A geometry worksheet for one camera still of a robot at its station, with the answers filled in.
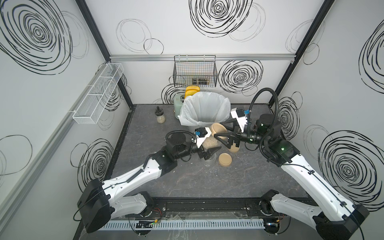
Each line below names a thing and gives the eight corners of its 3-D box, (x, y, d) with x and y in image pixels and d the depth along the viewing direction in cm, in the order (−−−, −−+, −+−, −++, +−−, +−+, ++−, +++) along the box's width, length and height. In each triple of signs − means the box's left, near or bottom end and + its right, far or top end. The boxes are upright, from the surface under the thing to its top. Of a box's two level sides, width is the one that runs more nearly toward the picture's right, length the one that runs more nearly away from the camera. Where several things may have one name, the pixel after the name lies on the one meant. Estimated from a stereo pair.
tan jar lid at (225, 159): (219, 166, 90) (219, 165, 88) (218, 154, 95) (218, 153, 93) (232, 166, 90) (233, 165, 88) (230, 154, 95) (231, 153, 93)
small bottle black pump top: (157, 123, 110) (154, 113, 102) (158, 116, 115) (156, 106, 106) (164, 123, 110) (162, 113, 102) (165, 116, 115) (163, 106, 106)
